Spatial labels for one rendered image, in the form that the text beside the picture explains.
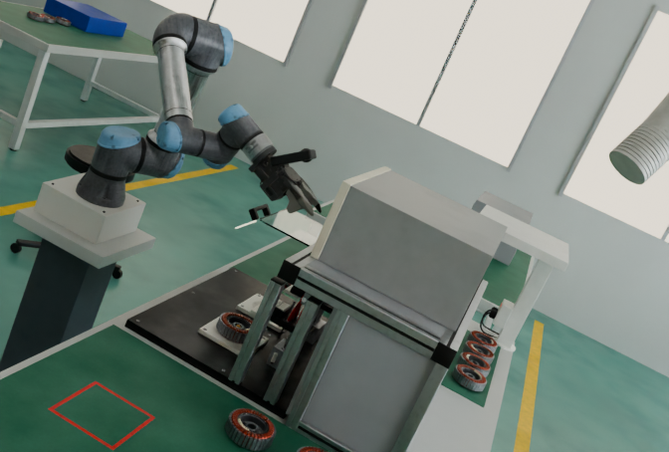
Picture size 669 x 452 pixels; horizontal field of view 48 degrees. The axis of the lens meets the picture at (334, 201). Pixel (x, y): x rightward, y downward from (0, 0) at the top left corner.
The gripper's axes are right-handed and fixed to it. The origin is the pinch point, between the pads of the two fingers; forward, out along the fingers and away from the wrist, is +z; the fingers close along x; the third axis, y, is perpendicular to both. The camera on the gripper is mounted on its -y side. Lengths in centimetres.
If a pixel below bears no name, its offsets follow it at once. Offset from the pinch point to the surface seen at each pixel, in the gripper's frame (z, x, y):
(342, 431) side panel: 46, 24, 21
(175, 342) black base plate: 4.9, 21.4, 44.1
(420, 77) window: -78, -468, 12
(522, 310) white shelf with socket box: 70, -106, -3
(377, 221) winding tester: 13.5, 14.4, -14.9
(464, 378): 67, -49, 14
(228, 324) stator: 8.9, 7.8, 36.7
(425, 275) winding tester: 30.2, 14.3, -15.6
